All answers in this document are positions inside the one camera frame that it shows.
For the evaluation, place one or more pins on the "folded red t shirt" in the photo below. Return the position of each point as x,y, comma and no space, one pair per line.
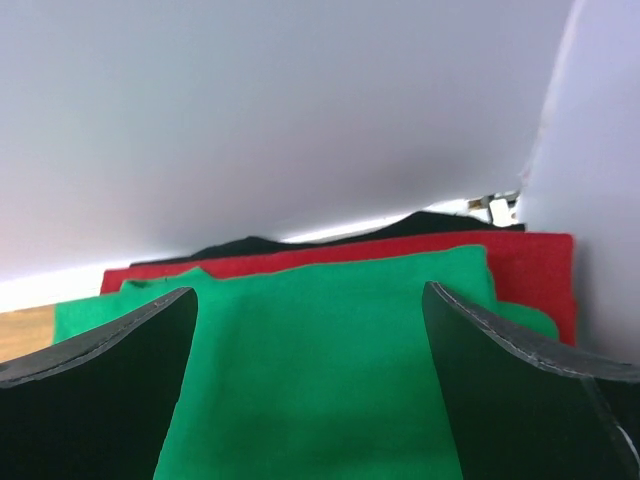
532,269

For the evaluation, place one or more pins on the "green t shirt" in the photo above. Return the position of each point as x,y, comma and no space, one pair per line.
318,372

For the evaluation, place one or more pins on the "folded black t shirt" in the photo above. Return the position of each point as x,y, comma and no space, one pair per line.
415,224

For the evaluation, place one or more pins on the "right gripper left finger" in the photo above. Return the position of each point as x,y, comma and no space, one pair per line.
98,405

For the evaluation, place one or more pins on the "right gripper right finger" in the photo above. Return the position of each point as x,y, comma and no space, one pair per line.
524,406

